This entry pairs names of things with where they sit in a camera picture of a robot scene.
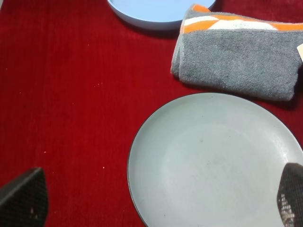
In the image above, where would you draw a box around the grey green plate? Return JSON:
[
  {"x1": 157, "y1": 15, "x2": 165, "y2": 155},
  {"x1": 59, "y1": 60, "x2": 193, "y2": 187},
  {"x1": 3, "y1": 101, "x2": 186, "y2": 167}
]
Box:
[{"x1": 127, "y1": 93, "x2": 303, "y2": 227}]

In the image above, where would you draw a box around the grey orange folded towel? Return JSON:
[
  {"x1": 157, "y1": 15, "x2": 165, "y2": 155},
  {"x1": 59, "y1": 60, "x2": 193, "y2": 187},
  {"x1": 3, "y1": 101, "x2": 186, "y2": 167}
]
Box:
[{"x1": 170, "y1": 4, "x2": 303, "y2": 102}]

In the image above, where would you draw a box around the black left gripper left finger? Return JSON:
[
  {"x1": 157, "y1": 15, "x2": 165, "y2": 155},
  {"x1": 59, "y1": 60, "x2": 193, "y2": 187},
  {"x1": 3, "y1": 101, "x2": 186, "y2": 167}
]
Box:
[{"x1": 0, "y1": 167, "x2": 49, "y2": 227}]

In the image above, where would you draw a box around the red velvet tablecloth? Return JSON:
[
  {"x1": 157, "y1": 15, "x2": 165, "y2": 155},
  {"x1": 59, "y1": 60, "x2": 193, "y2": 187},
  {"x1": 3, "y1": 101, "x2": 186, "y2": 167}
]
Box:
[{"x1": 0, "y1": 0, "x2": 303, "y2": 227}]

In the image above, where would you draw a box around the beige paper towel tag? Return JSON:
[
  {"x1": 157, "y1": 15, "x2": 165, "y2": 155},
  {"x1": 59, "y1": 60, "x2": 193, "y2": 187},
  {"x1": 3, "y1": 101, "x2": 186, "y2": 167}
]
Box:
[{"x1": 297, "y1": 44, "x2": 303, "y2": 61}]

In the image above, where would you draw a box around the deep light blue plate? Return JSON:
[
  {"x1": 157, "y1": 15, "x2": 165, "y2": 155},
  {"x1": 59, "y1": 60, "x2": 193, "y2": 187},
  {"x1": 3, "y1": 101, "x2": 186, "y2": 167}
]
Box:
[{"x1": 108, "y1": 0, "x2": 215, "y2": 31}]

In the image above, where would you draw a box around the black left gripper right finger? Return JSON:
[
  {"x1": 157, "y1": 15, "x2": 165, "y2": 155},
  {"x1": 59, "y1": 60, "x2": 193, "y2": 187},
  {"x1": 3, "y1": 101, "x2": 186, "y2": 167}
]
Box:
[{"x1": 276, "y1": 163, "x2": 303, "y2": 227}]

